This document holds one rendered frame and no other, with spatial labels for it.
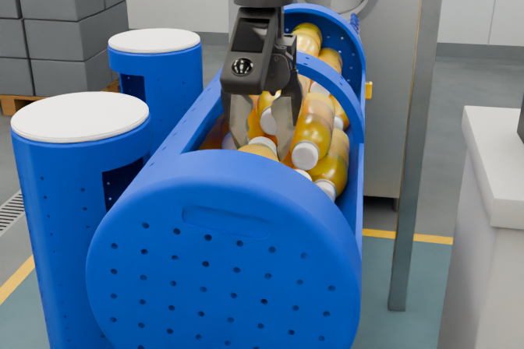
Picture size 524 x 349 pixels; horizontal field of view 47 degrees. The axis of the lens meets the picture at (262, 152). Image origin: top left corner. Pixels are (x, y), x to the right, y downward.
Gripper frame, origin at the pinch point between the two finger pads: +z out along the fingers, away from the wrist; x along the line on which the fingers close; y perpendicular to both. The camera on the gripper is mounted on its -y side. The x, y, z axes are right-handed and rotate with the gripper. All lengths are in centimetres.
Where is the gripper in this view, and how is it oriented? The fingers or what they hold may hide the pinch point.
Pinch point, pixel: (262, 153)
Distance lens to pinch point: 77.9
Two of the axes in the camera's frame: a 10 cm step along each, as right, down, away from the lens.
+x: -9.9, -0.6, 1.5
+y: 1.6, -4.1, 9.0
